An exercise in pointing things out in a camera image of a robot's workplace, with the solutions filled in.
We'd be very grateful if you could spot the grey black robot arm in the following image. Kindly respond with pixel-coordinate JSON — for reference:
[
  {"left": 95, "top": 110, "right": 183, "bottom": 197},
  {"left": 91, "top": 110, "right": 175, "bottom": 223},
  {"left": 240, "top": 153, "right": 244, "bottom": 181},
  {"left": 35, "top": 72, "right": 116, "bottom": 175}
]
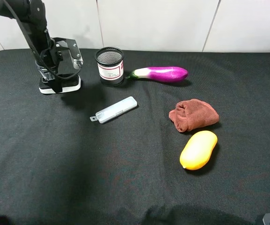
[{"left": 0, "top": 0, "right": 63, "bottom": 93}]

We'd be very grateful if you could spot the yellow toy mango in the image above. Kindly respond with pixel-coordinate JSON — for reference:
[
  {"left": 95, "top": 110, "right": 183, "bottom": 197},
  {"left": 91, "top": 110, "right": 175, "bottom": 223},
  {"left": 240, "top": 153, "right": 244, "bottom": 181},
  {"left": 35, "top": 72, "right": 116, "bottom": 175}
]
[{"left": 180, "top": 130, "right": 218, "bottom": 170}]

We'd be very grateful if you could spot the black and white board eraser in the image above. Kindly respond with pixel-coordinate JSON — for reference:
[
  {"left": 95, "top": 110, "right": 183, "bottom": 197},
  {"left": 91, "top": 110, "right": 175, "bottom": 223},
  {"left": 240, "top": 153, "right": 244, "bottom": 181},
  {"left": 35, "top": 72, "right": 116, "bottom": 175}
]
[{"left": 39, "top": 76, "right": 81, "bottom": 95}]

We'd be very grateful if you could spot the black cable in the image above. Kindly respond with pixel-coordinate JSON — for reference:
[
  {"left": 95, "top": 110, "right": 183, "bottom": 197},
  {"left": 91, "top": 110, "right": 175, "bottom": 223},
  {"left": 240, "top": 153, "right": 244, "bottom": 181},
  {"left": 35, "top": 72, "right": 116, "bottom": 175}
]
[{"left": 40, "top": 48, "right": 82, "bottom": 80}]

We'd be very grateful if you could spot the purple toy eggplant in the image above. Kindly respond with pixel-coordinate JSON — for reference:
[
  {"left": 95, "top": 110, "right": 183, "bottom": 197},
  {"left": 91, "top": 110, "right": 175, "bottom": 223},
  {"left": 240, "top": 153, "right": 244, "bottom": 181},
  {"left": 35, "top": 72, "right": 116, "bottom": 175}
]
[{"left": 126, "top": 67, "right": 188, "bottom": 83}]

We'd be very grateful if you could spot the brown folded cloth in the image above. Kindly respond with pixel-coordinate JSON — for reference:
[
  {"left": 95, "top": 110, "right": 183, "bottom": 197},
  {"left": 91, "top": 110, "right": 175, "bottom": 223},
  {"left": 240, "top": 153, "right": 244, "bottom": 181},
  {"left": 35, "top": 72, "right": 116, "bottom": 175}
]
[{"left": 168, "top": 99, "right": 219, "bottom": 133}]

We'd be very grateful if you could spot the clear plastic case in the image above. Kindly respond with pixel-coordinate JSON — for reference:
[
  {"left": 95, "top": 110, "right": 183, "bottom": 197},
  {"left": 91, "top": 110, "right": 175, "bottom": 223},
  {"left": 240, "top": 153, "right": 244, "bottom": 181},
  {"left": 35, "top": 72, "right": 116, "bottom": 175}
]
[{"left": 90, "top": 97, "right": 138, "bottom": 124}]

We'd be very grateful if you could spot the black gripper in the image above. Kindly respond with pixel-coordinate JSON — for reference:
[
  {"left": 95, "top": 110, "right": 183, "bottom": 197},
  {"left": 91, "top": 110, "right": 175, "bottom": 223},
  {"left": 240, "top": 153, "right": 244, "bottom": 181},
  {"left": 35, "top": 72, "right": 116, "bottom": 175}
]
[{"left": 33, "top": 37, "right": 64, "bottom": 93}]

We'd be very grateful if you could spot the black tablecloth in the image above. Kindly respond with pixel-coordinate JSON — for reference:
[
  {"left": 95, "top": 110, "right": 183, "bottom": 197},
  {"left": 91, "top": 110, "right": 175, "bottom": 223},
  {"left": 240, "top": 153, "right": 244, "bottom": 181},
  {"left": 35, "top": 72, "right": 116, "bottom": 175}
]
[{"left": 0, "top": 49, "right": 270, "bottom": 225}]

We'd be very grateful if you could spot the black mesh pen holder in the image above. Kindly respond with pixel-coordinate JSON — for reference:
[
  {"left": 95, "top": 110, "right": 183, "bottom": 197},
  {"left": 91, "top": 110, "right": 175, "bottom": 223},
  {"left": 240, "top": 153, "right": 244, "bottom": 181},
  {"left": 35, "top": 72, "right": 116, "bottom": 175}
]
[{"left": 95, "top": 47, "right": 124, "bottom": 87}]

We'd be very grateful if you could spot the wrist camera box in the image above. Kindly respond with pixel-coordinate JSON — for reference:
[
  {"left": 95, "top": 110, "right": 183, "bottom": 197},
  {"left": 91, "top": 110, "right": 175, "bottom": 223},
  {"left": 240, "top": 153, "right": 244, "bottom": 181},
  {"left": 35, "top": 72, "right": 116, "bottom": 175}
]
[{"left": 53, "top": 37, "right": 83, "bottom": 77}]

